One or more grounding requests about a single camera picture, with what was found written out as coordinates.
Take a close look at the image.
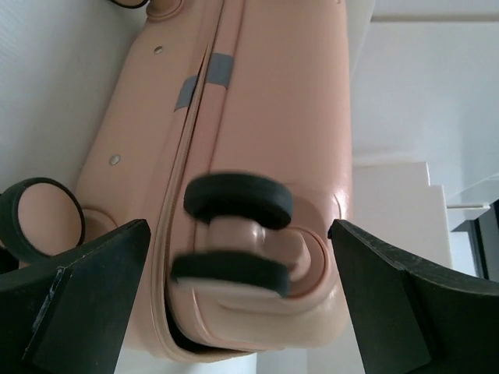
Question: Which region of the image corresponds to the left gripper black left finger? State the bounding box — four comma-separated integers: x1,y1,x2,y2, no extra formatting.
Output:
1,220,150,374

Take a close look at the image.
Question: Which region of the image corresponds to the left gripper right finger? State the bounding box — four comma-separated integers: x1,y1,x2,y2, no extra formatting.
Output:
328,219,498,374

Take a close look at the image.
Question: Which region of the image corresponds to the pink hard-shell suitcase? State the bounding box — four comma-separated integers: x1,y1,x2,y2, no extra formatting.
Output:
1,1,352,362

